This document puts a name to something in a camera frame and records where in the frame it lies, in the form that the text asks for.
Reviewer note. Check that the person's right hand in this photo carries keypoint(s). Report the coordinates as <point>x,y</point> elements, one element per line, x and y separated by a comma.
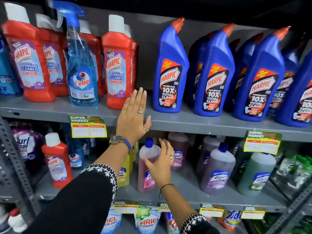
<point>162,169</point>

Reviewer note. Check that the person's left hand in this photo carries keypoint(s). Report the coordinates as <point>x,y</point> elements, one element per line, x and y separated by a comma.
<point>131,119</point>

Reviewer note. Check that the person's left thumb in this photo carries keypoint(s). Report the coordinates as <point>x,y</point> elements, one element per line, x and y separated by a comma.
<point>147,123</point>

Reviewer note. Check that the person's left middle finger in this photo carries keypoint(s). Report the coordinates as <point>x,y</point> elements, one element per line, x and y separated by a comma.
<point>139,98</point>

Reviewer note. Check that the person's right middle finger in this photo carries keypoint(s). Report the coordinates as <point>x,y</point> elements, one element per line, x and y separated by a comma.
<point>168,147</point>

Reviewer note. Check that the person's left little finger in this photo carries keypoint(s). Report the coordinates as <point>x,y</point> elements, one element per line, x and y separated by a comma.
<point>125,104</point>

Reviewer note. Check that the person's right thumb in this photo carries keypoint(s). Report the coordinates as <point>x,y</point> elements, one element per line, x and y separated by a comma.
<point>148,164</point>

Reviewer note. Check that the person's right forearm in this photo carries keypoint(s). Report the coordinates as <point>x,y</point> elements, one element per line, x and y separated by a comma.
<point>180,207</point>

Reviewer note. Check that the person's left forearm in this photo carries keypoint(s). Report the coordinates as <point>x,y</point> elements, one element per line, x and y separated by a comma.
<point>97,177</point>

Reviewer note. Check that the pink floor cleaner bottle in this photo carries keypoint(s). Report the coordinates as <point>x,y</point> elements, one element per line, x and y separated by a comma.
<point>146,175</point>
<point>180,146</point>

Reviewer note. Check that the grey metal shelf rack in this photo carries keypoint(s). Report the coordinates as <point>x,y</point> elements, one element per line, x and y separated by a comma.
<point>170,121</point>

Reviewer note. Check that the yellow floor cleaner bottle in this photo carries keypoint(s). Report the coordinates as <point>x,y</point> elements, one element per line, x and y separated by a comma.
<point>124,170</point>

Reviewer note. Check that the black wrist band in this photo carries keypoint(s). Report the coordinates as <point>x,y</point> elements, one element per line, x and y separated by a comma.
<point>165,185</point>

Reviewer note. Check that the purple floor cleaner bottle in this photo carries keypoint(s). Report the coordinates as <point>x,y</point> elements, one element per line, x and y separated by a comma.
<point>208,151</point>
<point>218,170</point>

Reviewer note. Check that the yellow green price tag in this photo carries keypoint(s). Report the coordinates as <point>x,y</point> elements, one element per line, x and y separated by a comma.
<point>87,127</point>
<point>125,208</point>
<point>163,207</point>
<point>253,213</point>
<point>211,211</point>
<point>262,143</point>

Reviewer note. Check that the blue glass cleaner spray bottle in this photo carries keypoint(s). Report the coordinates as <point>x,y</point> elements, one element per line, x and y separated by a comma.
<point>81,80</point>

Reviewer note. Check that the white green detergent pouch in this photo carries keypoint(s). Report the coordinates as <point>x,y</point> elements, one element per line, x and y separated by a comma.
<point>146,221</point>

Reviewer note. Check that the blue red detergent pouch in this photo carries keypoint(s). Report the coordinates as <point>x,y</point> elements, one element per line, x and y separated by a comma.
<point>171,224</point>

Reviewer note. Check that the white blue detergent pouch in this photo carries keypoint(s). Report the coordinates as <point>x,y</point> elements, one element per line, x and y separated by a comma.
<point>112,222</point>

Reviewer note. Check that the group of blue refill bottles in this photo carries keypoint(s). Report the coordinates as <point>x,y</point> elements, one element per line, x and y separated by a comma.
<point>76,155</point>

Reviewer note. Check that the green floor cleaner bottle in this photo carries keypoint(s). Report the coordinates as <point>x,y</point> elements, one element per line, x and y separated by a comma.
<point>256,175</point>
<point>240,155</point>

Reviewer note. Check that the row of blue toilet cleaner bottles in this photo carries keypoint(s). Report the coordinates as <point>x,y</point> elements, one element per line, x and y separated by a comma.
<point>217,80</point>

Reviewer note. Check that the small red bathroom cleaner bottle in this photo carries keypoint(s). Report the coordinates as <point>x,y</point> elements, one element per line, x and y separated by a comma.
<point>57,163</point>

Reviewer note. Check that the orange blue detergent pouch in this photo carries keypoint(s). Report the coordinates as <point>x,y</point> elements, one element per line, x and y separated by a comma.
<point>230,219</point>

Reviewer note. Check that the purple detergent pouch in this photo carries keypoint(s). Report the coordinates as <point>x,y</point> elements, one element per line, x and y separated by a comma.
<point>26,146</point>

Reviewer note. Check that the light blue cleaner bottle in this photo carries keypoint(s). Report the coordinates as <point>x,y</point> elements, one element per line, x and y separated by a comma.
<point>7,75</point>

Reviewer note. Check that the pile of green clear packets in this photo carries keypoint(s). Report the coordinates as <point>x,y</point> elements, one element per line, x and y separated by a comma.
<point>293,170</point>

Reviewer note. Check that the dark green packets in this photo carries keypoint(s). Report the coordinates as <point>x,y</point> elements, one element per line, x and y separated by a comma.
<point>287,224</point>

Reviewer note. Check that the white bottles with red caps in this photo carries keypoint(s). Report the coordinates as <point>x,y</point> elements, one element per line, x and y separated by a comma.
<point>13,220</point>

